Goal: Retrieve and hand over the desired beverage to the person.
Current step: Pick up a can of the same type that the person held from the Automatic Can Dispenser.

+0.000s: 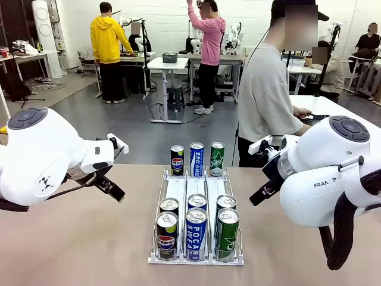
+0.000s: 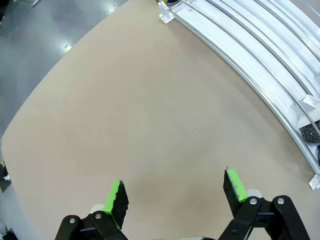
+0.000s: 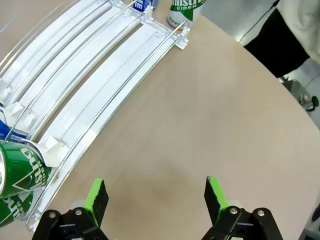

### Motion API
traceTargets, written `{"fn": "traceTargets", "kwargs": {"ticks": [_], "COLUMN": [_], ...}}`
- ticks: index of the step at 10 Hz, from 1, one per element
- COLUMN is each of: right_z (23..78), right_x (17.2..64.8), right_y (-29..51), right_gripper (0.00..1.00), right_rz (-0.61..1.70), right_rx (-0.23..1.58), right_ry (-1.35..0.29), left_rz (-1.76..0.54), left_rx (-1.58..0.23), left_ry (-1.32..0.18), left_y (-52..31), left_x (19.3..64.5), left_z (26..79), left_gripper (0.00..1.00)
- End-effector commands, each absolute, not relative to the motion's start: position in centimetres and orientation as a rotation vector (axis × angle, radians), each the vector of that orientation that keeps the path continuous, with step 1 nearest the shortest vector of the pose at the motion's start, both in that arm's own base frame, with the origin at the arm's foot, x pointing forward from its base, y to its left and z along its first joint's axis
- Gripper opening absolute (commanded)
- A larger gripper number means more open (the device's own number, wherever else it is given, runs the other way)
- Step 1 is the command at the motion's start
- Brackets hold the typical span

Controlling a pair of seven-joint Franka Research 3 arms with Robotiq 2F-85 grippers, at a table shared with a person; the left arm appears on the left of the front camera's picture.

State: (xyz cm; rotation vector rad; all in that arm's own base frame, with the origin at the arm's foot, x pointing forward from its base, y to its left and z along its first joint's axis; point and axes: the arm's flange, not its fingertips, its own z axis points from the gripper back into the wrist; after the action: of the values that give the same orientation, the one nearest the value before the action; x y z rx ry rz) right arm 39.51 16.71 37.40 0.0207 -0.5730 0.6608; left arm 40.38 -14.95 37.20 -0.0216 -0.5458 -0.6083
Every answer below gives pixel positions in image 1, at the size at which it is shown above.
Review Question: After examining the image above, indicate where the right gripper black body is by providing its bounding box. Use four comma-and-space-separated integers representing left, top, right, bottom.
261, 159, 283, 187

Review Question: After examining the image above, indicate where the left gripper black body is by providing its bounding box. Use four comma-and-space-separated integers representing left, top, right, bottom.
67, 165, 105, 188

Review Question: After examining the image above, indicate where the black Pepsi can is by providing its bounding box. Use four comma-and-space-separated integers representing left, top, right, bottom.
155, 211, 179, 260
159, 197, 180, 218
170, 145, 185, 176

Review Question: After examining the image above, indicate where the blue Pocari Sweat can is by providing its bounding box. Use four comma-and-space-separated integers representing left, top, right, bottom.
185, 207, 208, 262
189, 142, 205, 177
187, 193, 208, 213

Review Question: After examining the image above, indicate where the person in grey sweatshirt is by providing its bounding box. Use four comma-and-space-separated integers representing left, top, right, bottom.
238, 0, 331, 167

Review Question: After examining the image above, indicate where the seated person in beige jacket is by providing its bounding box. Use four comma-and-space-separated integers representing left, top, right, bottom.
309, 40, 346, 104

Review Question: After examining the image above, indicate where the person in yellow hoodie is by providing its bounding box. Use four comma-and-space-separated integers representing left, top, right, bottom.
90, 1, 134, 104

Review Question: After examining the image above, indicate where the person in pink hoodie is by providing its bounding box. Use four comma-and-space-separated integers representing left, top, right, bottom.
184, 0, 227, 115

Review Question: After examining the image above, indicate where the seated person in black top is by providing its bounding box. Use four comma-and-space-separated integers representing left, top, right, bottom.
127, 22, 152, 53

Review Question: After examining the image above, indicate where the person in black shirt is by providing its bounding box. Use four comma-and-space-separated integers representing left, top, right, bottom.
355, 22, 381, 60

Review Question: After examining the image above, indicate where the person's left hand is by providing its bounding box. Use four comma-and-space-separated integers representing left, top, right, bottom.
293, 107, 313, 120

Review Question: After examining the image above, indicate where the green Chilsung cider can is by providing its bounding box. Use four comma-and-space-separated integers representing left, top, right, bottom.
216, 194, 238, 214
214, 207, 240, 262
209, 141, 225, 177

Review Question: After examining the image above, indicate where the white can dispenser rack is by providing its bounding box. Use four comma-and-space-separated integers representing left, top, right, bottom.
147, 165, 245, 266

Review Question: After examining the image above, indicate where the large white table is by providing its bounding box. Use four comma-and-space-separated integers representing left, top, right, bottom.
288, 94, 381, 129

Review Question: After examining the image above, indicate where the white background table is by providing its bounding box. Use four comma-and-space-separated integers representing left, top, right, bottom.
287, 64, 324, 95

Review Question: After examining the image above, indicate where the white storage bin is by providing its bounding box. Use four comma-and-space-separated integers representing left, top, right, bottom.
281, 58, 307, 68

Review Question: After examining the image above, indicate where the black bag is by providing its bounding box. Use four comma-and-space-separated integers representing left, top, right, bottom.
0, 71, 32, 102

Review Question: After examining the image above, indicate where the grey round stool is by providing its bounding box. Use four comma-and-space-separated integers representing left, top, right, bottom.
165, 84, 185, 113

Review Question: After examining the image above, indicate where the grey background table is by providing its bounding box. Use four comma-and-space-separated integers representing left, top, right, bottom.
186, 52, 248, 104

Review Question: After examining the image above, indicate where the background work desk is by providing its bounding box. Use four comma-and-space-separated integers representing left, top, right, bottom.
118, 51, 157, 99

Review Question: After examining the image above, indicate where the white standing desk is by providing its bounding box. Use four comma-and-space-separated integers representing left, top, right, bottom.
146, 56, 191, 123

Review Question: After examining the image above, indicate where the white side desk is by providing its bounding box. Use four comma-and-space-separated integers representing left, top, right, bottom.
0, 51, 57, 90

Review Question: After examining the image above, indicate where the white cloth pile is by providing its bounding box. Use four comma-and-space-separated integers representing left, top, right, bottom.
11, 40, 40, 57

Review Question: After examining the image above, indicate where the tall white air conditioner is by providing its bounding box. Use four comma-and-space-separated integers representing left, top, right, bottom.
31, 0, 68, 79

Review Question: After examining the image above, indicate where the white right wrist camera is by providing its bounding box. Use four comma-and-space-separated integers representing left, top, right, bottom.
248, 134, 282, 158

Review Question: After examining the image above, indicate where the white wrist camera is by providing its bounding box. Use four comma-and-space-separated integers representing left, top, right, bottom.
248, 134, 282, 158
107, 133, 129, 155

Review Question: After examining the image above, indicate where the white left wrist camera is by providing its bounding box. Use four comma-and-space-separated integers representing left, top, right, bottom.
107, 133, 129, 155

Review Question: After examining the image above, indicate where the black camera tripod pole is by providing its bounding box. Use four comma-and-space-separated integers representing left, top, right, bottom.
314, 23, 342, 98
139, 19, 152, 101

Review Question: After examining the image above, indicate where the white floor cable pile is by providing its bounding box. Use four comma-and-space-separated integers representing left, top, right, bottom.
29, 76, 67, 90

